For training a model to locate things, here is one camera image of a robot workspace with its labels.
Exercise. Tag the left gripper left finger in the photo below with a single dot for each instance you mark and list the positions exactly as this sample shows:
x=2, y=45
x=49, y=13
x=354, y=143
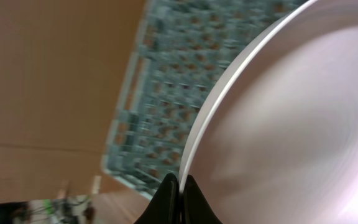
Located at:
x=163, y=207

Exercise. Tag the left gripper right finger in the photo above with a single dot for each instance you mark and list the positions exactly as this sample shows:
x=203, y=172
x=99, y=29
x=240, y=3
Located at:
x=195, y=208

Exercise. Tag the large white plate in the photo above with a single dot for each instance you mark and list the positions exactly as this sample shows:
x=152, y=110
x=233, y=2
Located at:
x=276, y=140

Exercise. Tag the grey dishwasher rack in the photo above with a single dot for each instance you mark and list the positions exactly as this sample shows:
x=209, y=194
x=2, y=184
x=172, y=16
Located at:
x=181, y=50

